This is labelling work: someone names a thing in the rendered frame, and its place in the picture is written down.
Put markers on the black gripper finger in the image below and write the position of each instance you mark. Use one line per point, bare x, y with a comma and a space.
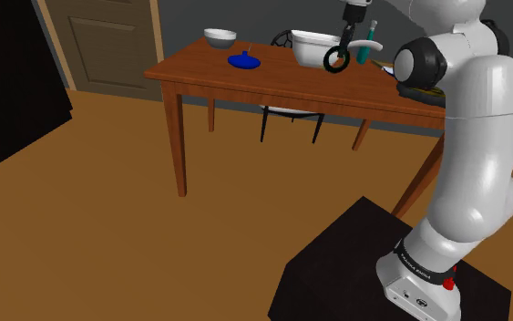
348, 35

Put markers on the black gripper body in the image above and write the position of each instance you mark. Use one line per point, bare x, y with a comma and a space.
354, 14

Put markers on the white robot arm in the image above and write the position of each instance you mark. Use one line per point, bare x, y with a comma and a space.
478, 133

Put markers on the teal bottle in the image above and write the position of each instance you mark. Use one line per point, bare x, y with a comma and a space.
364, 51

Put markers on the large white bowl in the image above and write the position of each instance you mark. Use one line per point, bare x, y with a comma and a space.
311, 49

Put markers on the black chair white seat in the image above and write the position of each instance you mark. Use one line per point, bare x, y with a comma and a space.
282, 41

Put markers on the brown wooden table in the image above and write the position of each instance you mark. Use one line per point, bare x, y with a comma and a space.
282, 84

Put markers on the black round tray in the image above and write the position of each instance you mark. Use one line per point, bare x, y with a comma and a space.
420, 97

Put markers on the blue round lid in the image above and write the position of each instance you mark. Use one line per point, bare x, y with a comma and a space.
243, 61

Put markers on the small white bowl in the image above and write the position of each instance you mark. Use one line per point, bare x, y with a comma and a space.
219, 39

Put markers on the black robot stand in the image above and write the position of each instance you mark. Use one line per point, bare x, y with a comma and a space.
336, 266

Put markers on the brown panelled door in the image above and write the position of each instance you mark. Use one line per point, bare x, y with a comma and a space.
109, 49

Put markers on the black cabinet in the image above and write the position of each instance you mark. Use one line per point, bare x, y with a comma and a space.
11, 80

